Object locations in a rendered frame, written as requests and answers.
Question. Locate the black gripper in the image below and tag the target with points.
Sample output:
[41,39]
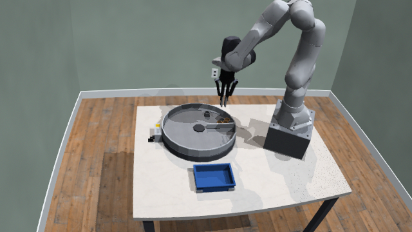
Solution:
[229,77]

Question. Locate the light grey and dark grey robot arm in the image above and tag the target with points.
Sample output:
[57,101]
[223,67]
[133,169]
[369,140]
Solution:
[292,114]

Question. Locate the blue plastic crate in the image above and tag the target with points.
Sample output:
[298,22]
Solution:
[213,177]

